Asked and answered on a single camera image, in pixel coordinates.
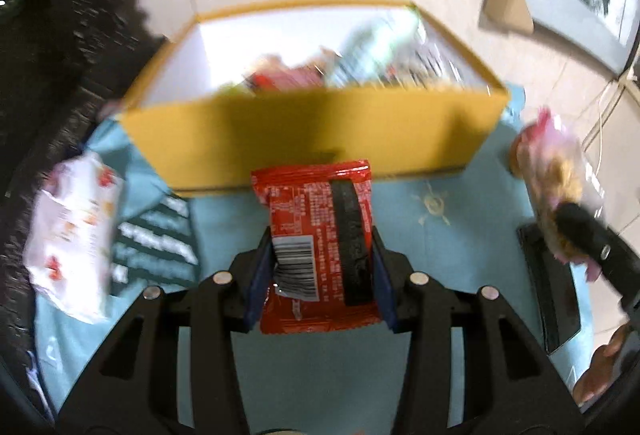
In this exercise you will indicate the person's right hand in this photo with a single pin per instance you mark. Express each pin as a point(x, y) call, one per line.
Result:
point(597, 370)

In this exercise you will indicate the black smartphone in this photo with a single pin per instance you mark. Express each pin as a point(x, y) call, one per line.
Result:
point(547, 295)

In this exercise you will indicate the mint green snack packet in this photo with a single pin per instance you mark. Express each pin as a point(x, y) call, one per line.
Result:
point(375, 50)

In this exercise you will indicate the yellow cardboard box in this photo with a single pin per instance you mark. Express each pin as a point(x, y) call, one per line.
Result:
point(350, 135)

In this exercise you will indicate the dark carved wooden furniture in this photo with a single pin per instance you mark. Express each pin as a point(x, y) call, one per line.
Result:
point(50, 40)

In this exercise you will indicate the cardboard corner protector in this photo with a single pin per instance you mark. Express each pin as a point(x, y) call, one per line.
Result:
point(505, 2)

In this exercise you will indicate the white floral tissue pack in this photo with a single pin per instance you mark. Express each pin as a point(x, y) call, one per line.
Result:
point(75, 235)

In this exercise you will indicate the pink bread packet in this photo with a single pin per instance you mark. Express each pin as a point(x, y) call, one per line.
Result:
point(555, 170)

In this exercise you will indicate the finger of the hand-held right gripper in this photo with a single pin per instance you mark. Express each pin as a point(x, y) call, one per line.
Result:
point(585, 227)

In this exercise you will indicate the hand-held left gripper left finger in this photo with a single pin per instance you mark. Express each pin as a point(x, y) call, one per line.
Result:
point(257, 285)

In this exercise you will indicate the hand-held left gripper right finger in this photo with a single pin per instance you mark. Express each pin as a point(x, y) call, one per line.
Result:
point(385, 295)

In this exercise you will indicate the red cookie packet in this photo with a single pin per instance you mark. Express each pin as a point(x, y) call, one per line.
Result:
point(310, 200)

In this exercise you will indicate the small red snack packet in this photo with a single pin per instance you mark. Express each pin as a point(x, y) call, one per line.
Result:
point(265, 80)

